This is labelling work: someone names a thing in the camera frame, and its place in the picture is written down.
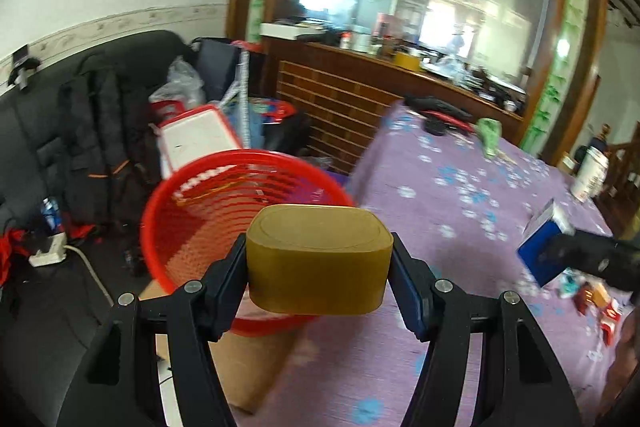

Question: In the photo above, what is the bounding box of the blue white carton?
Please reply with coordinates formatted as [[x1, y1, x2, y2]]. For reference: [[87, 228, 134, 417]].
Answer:
[[518, 199, 575, 287]]

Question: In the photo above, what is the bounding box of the tan tape roll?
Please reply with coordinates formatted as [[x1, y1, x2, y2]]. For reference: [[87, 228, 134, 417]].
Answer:
[[246, 204, 394, 315]]

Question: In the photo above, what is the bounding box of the white paper cup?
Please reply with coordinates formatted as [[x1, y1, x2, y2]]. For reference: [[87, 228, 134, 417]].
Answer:
[[570, 146, 608, 202]]

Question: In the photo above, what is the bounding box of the black leather sofa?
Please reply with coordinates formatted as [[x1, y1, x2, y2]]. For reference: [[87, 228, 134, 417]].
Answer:
[[1, 30, 194, 426]]

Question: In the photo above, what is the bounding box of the white power strip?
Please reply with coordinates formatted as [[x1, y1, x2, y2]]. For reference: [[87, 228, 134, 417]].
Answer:
[[28, 232, 67, 268]]

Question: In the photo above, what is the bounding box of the green crumpled cloth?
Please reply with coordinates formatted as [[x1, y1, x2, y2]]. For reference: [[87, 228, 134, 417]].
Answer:
[[475, 118, 502, 158]]

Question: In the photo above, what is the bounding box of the purple floral tablecloth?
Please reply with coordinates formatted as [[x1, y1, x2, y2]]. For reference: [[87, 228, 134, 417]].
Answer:
[[238, 104, 614, 426]]

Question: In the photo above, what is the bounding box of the red plastic mesh basket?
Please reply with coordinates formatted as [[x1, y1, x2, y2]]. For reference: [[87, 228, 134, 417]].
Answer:
[[140, 148, 356, 338]]

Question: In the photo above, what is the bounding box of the black red tool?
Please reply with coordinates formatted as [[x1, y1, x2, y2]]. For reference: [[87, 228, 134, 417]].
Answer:
[[404, 95, 474, 136]]

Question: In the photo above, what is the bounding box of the black backpack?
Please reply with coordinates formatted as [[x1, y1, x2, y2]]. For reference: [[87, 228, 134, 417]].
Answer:
[[58, 53, 160, 227]]

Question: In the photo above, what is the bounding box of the white red-rimmed board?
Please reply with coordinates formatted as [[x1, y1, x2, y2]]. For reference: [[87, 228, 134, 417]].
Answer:
[[156, 104, 241, 180]]

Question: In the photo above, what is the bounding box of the yellow container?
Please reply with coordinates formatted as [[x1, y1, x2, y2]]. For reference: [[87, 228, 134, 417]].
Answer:
[[394, 51, 421, 72]]

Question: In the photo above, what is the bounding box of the clear plastic bag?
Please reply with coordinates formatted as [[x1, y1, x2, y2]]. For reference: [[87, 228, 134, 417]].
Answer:
[[149, 56, 206, 109]]

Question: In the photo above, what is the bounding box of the wooden counter shelf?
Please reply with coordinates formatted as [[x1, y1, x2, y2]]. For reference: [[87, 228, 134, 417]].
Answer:
[[260, 37, 523, 174]]

